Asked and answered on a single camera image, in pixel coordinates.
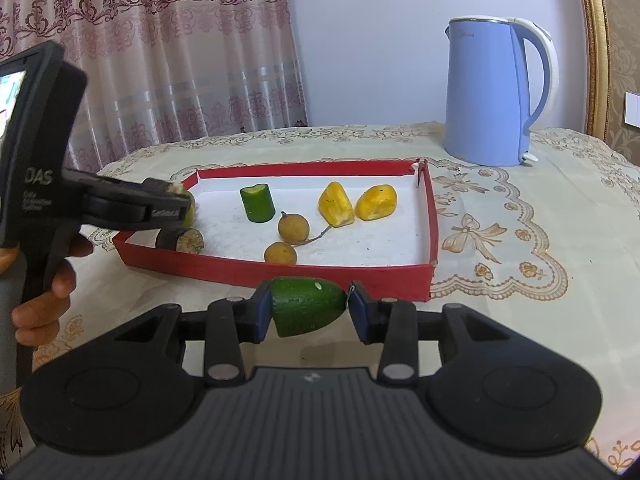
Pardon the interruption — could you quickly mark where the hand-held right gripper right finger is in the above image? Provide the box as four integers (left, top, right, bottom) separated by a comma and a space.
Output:
348, 282, 508, 388

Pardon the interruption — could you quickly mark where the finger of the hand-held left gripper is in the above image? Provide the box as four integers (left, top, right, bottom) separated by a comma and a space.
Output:
62, 169, 176, 196
82, 195, 196, 233

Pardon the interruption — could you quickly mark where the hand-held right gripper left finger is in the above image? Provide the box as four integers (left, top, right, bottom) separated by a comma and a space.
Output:
115, 281, 273, 387

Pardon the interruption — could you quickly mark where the green cucumber tip piece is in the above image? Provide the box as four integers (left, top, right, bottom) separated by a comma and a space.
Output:
270, 277, 347, 339

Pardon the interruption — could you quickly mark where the dark purple sugarcane piece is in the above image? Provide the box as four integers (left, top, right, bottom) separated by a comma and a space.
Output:
155, 228, 205, 254

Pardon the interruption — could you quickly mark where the green tomato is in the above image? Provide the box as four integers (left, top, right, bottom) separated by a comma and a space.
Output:
172, 190, 197, 229

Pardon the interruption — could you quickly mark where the brown longan with twig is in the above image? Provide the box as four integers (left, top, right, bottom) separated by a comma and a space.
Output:
263, 225, 333, 266

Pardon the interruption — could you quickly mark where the red shallow cardboard box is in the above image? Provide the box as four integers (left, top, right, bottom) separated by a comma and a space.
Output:
112, 158, 440, 303

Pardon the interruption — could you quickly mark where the yellow bell pepper piece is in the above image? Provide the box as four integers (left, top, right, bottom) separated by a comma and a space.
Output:
318, 181, 356, 227
354, 184, 399, 221

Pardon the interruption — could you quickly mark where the person's left hand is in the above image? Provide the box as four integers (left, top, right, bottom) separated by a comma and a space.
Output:
12, 234, 94, 346

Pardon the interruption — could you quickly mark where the pink floral curtain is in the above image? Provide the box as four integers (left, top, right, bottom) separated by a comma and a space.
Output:
0, 0, 308, 173

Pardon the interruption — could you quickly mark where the light blue electric kettle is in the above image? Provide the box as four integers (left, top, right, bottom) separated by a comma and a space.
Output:
444, 16, 559, 167

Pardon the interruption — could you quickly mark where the gold frame molding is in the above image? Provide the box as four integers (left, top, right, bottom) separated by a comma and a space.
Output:
575, 0, 612, 136

